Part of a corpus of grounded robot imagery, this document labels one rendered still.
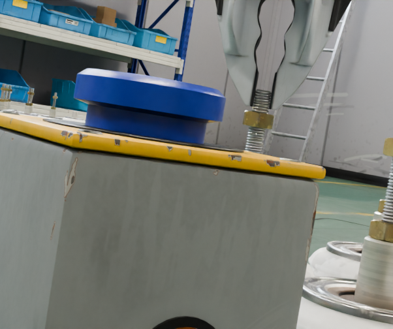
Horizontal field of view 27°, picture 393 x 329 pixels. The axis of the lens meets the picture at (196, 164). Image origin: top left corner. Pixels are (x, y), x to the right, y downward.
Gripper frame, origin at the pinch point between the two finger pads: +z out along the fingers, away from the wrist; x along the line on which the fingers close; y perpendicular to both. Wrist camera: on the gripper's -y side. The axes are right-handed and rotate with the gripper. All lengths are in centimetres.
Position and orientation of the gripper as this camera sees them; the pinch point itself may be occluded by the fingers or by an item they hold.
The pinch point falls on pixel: (264, 85)
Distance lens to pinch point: 48.1
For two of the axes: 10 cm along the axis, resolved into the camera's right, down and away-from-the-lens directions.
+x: 9.8, 1.6, -1.1
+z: -1.6, 9.9, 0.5
